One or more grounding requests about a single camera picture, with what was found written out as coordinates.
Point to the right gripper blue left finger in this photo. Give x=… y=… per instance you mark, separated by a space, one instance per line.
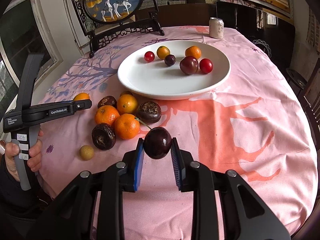
x=138 y=164

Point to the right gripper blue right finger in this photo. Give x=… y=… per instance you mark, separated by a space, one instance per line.
x=181 y=160

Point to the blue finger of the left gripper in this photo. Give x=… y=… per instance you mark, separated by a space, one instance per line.
x=59 y=102
x=80 y=105

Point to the dark cherry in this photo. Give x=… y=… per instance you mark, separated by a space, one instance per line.
x=170 y=60
x=157 y=142

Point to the tan longan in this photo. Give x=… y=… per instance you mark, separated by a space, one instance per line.
x=86 y=152

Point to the red cherry tomato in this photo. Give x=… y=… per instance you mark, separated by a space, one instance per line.
x=149 y=56
x=206 y=66

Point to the dark red plum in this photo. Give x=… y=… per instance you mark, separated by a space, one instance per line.
x=189 y=65

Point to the yellow orange citrus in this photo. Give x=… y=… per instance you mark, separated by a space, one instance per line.
x=162 y=52

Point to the large orange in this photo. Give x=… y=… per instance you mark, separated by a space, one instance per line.
x=193 y=51

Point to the person left hand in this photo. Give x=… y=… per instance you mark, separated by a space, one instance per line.
x=12 y=150

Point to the small orange far left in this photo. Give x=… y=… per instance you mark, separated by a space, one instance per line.
x=81 y=96

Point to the mandarin with green stem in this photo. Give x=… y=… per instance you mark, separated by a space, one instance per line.
x=106 y=114

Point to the mandarin centre right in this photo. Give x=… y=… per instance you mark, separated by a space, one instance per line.
x=126 y=126

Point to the dark water chestnut right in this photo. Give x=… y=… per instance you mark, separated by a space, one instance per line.
x=149 y=112

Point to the small round orange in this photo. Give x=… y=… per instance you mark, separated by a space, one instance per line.
x=127 y=104

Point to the white round plate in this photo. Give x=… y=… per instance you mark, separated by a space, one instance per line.
x=156 y=80

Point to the round deer screen ornament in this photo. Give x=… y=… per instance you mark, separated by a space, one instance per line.
x=103 y=21

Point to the white beverage can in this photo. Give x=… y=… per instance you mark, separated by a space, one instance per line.
x=216 y=28

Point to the dark wooden chair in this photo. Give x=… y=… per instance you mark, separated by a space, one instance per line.
x=309 y=100

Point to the bamboo curtain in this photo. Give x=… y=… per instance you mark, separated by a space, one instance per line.
x=313 y=34

